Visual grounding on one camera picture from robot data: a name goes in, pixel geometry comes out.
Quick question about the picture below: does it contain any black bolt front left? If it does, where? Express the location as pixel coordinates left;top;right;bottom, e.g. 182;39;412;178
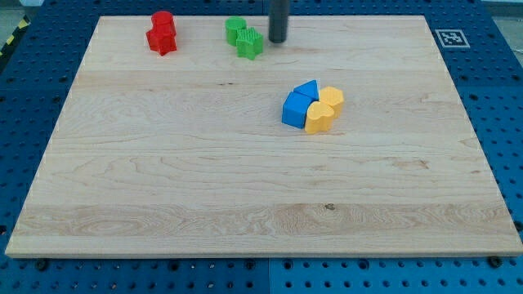
34;259;49;272

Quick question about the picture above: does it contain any red cylinder block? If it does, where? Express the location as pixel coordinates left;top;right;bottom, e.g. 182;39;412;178
151;11;177;36

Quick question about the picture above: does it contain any yellow black hazard tape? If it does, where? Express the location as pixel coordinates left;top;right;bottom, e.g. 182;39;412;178
1;15;31;58

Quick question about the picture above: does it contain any black bolt front right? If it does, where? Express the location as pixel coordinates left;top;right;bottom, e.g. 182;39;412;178
487;256;503;269

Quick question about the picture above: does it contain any white fiducial marker tag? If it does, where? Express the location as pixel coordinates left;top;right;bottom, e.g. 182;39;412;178
435;29;470;48

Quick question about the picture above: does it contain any yellow hexagon block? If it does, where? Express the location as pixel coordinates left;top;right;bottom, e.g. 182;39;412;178
319;87;345;118

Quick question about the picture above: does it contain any yellow heart block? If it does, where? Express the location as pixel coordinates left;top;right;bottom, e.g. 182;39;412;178
304;101;335;134

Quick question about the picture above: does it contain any blue cube block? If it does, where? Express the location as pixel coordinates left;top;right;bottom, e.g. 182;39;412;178
281;91;313;129

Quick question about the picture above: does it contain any blue triangle block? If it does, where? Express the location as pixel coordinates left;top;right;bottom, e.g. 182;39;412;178
293;79;320;101

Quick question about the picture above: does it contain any green star block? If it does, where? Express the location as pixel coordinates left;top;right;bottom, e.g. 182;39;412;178
236;27;264;60

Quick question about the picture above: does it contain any green cylinder block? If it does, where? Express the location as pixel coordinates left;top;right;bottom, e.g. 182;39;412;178
224;16;247;47

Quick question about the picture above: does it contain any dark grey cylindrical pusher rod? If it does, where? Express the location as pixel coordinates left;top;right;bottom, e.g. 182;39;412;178
268;0;290;43

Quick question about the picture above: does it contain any red star block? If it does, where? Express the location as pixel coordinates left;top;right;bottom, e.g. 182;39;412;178
145;29;177;56

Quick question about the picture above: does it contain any light wooden board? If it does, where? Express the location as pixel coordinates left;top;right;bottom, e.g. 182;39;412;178
6;16;522;258

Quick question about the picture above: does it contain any black bolt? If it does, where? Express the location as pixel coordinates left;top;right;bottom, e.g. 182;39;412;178
487;256;503;269
34;259;49;272

